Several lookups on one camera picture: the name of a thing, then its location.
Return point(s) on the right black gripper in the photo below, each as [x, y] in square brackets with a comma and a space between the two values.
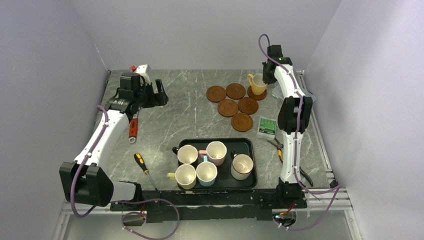
[266, 79]

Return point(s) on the yellow handled pliers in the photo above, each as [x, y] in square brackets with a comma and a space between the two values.
[278, 145]

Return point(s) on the black handled cream mug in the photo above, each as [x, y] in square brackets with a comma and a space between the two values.
[186, 154]

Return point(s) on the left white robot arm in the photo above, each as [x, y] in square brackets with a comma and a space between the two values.
[83, 179]

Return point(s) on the red handled adjustable wrench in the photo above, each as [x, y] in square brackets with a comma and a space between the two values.
[133, 129]

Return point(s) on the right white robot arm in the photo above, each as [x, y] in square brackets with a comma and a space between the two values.
[293, 119]

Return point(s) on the black plastic tray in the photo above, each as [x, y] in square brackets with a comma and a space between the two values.
[224, 179]

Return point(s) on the yellow black screwdriver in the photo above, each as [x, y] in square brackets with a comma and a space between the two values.
[141, 162]

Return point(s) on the pale yellow mug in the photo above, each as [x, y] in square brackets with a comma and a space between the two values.
[185, 176]

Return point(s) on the clear plastic organizer box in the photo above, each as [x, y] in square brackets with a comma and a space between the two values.
[278, 93]

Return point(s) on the aluminium frame rail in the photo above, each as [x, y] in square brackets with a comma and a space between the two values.
[325, 200]

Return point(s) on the brown wooden coaster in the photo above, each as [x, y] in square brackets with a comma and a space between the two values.
[227, 108]
[260, 97]
[248, 105]
[216, 93]
[235, 91]
[241, 122]

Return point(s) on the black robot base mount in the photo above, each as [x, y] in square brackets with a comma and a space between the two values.
[166, 205]

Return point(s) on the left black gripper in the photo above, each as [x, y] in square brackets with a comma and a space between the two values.
[157, 99]

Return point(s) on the pink mug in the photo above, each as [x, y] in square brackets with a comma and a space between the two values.
[215, 151]

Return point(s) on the green screw bit box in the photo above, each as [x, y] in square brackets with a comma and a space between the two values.
[266, 128]

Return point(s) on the light blue mug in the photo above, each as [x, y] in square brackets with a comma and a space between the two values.
[206, 172]

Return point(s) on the white ribbed mug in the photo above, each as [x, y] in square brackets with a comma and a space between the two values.
[241, 167]

